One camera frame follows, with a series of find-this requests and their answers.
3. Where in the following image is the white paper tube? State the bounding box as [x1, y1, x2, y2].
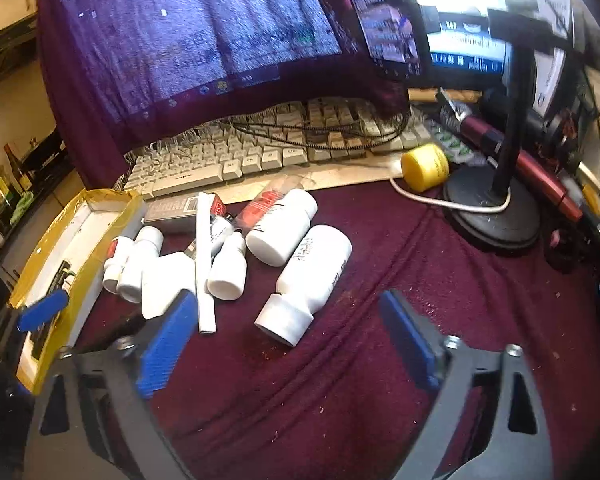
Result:
[195, 192, 216, 335]

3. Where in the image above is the silver red carton box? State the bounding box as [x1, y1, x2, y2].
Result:
[142, 193, 230, 234]

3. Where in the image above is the small white dropper bottle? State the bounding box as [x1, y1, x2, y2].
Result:
[207, 232, 247, 301]

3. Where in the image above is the red item plastic packet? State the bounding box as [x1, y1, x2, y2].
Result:
[233, 174, 303, 234]

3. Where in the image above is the white bottle labelled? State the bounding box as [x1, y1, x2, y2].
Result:
[246, 188, 317, 268]

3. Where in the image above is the large white pill bottle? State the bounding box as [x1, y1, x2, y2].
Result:
[254, 224, 352, 347]

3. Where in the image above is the red label white bottle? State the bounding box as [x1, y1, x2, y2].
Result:
[102, 236, 134, 295]

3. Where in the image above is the white charger adapter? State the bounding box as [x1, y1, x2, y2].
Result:
[140, 252, 196, 320]

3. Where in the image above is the yellow taped white box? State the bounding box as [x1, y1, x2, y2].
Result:
[9, 190, 146, 394]

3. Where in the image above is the maroon table cloth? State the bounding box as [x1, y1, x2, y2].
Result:
[150, 182, 600, 479]

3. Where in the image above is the white computer keyboard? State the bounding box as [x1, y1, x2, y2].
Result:
[114, 96, 432, 200]

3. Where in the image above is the black microphone stand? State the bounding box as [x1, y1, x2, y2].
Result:
[443, 9, 570, 250]

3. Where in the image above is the maroon cloth over monitor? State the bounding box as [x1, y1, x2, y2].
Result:
[38, 0, 406, 188]

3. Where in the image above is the yellow round cap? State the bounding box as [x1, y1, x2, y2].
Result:
[401, 143, 450, 193]

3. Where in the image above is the red microphone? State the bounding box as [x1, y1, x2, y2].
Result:
[437, 89, 583, 224]

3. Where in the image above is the white cable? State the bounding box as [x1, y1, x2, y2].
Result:
[388, 176, 513, 215]

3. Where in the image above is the black cable on keyboard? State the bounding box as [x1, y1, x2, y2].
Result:
[226, 109, 412, 152]

